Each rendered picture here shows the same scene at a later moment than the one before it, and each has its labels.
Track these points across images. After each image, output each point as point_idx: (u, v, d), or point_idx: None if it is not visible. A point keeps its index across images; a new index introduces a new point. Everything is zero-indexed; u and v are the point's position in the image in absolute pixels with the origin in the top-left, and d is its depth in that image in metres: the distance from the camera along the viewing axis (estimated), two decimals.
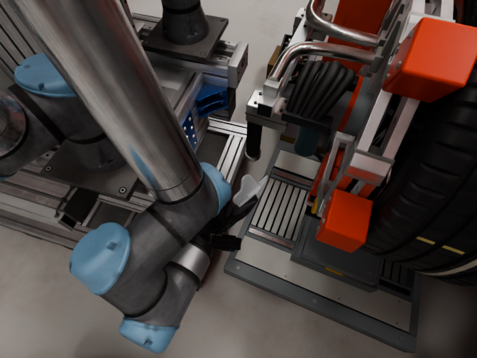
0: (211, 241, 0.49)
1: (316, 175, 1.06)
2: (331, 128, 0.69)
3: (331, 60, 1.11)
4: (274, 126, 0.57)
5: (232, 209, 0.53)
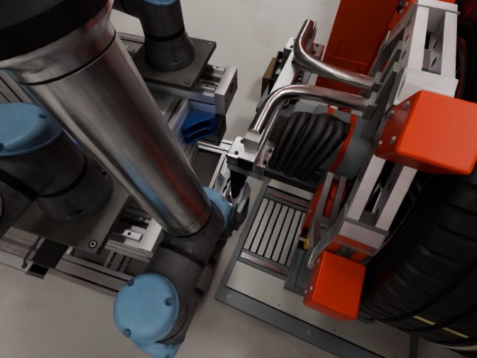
0: (213, 251, 0.52)
1: (309, 203, 1.00)
2: (323, 169, 0.64)
3: (326, 82, 1.06)
4: (258, 176, 0.52)
5: (235, 220, 0.55)
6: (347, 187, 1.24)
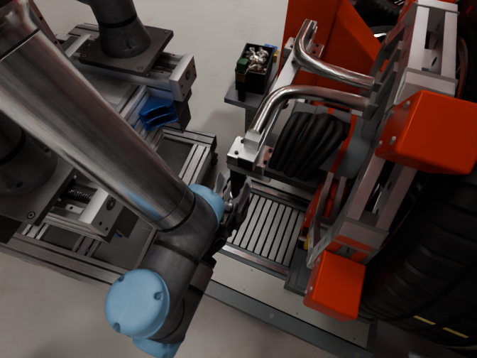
0: (213, 251, 0.52)
1: (309, 203, 1.00)
2: (323, 169, 0.64)
3: None
4: (258, 176, 0.52)
5: (235, 220, 0.55)
6: None
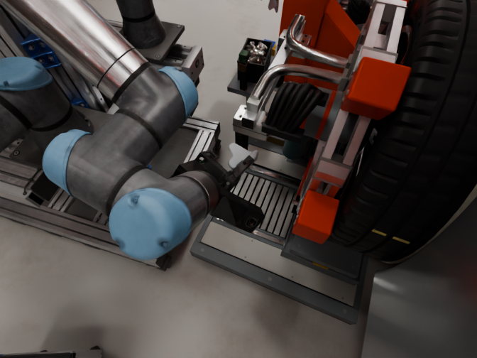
0: None
1: (302, 176, 1.15)
2: (310, 136, 0.79)
3: None
4: (257, 136, 0.66)
5: (231, 171, 0.51)
6: (306, 155, 1.42)
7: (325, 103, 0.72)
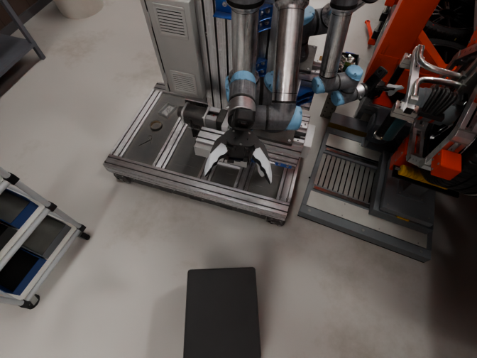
0: None
1: (395, 153, 1.61)
2: (426, 120, 1.25)
3: (375, 70, 1.70)
4: (407, 118, 1.13)
5: (253, 148, 0.67)
6: (385, 140, 1.88)
7: None
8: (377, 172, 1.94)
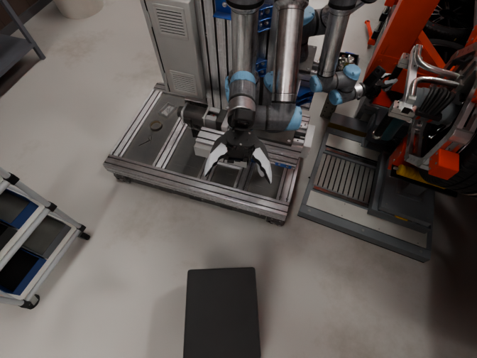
0: None
1: (392, 152, 1.62)
2: (424, 120, 1.25)
3: None
4: (404, 118, 1.13)
5: (253, 148, 0.67)
6: (385, 140, 1.88)
7: None
8: (375, 172, 1.94)
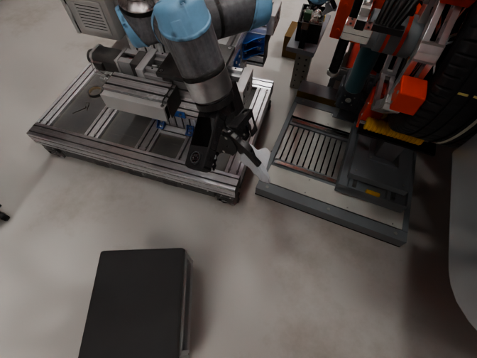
0: (222, 114, 0.49)
1: (362, 107, 1.37)
2: (390, 51, 1.01)
3: (341, 19, 1.44)
4: (360, 40, 0.89)
5: None
6: (356, 106, 1.62)
7: (407, 20, 0.94)
8: (347, 143, 1.68)
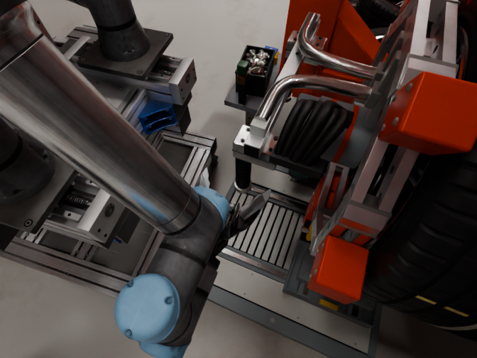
0: (216, 251, 0.52)
1: (311, 196, 1.02)
2: (326, 159, 0.65)
3: None
4: (262, 164, 0.53)
5: (236, 220, 0.55)
6: (314, 178, 1.26)
7: None
8: None
